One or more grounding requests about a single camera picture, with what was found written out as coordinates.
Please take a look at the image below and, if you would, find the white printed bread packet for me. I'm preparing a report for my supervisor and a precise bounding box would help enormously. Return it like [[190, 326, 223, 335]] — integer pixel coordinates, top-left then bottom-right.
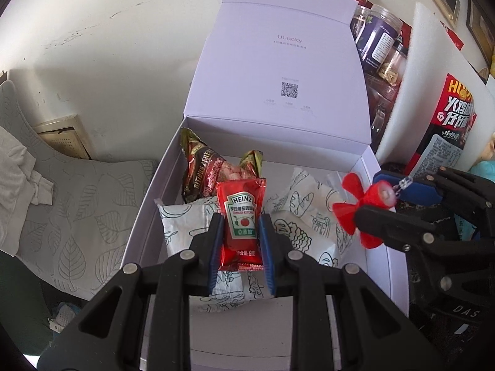
[[154, 196, 249, 314], [270, 167, 353, 268]]

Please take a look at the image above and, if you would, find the red plastic propeller toy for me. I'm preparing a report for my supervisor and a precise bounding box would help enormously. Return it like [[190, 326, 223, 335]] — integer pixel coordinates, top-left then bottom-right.
[[333, 173, 414, 249]]

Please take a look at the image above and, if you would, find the trash bin with liner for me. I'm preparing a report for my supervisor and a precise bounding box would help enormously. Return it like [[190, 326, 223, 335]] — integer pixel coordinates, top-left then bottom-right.
[[49, 301, 84, 334]]

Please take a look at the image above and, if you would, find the dark framed wall picture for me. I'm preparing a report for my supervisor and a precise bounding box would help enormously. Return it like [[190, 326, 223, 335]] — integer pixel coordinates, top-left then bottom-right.
[[466, 0, 495, 63]]

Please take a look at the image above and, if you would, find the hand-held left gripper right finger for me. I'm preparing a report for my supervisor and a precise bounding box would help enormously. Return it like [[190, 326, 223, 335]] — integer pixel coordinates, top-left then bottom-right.
[[258, 213, 437, 371]]

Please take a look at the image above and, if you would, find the red ketchup packet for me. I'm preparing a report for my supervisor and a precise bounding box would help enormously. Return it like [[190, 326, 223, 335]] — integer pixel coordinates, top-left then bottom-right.
[[215, 178, 268, 272]]

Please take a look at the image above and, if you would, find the light grey sweatshirt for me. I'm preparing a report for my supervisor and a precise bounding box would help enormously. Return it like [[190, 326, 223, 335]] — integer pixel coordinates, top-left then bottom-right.
[[0, 125, 54, 206]]

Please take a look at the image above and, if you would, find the purple label plastic jar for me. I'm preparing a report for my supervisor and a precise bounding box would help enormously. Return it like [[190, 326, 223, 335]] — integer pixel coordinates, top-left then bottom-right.
[[350, 3, 405, 75]]

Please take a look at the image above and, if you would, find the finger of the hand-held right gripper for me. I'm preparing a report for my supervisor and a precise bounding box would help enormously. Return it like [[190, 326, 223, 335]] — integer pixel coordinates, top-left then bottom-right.
[[372, 165, 495, 219], [355, 205, 495, 295]]

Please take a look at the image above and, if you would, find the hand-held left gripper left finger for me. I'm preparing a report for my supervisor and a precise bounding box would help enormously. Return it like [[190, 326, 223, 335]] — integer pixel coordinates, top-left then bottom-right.
[[37, 213, 226, 371]]

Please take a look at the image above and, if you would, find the black red noodle snack bag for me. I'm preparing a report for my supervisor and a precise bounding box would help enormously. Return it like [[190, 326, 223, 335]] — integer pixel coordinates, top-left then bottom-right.
[[404, 72, 477, 179]]

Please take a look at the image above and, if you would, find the light purple gift box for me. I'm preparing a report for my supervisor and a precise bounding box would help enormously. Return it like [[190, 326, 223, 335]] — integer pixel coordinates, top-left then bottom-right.
[[118, 0, 411, 371]]

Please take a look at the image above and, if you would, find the beige wall vent panel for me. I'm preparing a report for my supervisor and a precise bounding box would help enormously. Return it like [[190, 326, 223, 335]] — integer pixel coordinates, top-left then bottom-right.
[[32, 113, 94, 161]]

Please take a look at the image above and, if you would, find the teal plastic bag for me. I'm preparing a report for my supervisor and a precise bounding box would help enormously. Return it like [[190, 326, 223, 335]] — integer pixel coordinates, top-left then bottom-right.
[[469, 160, 495, 181]]

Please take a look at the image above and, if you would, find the dark red snack bag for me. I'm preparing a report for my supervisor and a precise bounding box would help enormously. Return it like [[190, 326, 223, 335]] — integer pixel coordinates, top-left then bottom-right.
[[398, 21, 465, 52]]

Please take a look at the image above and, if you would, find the white foam board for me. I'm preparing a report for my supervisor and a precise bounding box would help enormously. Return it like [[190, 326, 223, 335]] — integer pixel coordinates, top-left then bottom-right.
[[372, 2, 489, 164]]

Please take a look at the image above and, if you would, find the jar of pale slices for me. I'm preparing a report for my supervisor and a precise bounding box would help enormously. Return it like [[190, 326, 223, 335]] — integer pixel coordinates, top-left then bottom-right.
[[376, 44, 409, 88]]

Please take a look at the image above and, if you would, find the brown gold snack packet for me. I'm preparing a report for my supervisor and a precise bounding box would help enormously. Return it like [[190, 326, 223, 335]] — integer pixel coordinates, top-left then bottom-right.
[[180, 127, 264, 204]]

